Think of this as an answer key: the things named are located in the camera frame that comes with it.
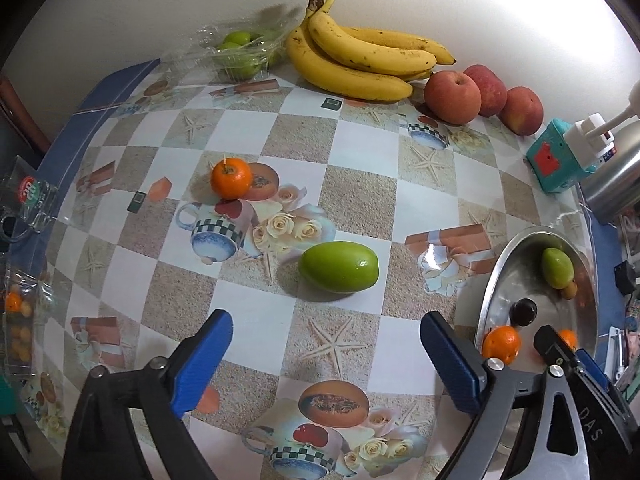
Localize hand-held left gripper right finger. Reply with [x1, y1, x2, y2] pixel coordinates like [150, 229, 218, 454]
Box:
[420, 310, 596, 480]

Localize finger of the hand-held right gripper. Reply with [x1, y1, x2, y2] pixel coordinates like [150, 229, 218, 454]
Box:
[575, 350, 610, 392]
[534, 325, 576, 368]

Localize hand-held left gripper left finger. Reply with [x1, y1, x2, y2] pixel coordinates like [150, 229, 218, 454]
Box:
[60, 309, 234, 480]

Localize dark purple plum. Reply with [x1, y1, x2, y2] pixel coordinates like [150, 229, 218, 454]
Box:
[510, 298, 539, 328]

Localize stainless steel plate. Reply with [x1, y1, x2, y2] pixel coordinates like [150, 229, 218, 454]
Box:
[474, 225, 599, 376]

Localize small green mango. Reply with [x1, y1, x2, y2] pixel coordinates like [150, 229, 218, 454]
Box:
[541, 247, 574, 290]

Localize small black box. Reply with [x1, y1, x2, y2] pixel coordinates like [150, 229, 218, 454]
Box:
[614, 261, 640, 296]

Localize large green mango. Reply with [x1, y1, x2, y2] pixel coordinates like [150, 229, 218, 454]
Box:
[298, 241, 380, 292]

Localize silver kettle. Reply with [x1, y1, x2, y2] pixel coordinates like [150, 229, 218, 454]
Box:
[580, 127, 640, 226]

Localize bunch of yellowish longans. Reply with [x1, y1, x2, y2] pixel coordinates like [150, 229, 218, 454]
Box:
[7, 324, 33, 361]

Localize clear plastic bag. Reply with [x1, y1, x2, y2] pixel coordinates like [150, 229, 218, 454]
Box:
[0, 260, 56, 376]

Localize orange tangerine with stem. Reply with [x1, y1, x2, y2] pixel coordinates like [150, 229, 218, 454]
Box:
[210, 156, 253, 200]

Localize teal box with red label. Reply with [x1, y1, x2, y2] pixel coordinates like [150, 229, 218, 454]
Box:
[525, 119, 596, 194]

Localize white power adapter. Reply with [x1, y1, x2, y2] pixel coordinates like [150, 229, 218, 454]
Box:
[564, 80, 640, 171]

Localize red apple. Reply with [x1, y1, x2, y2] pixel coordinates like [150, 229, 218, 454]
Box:
[464, 64, 508, 118]
[499, 86, 544, 137]
[424, 71, 482, 126]

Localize clear plastic container with label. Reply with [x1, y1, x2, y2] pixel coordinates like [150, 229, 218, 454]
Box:
[0, 155, 62, 235]

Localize small green fruit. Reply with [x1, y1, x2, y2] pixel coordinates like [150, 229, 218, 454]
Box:
[220, 30, 253, 50]
[215, 47, 271, 81]

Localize brown wooden chair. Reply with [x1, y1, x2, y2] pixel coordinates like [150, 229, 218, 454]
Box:
[0, 74, 51, 158]

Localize yellow banana bunch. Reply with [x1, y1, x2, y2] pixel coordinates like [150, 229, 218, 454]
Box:
[285, 0, 457, 103]

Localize clear plastic clamshell container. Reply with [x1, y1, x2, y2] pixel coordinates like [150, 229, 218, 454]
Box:
[172, 7, 301, 83]

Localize white string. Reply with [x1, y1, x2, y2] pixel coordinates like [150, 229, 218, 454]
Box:
[552, 202, 598, 233]

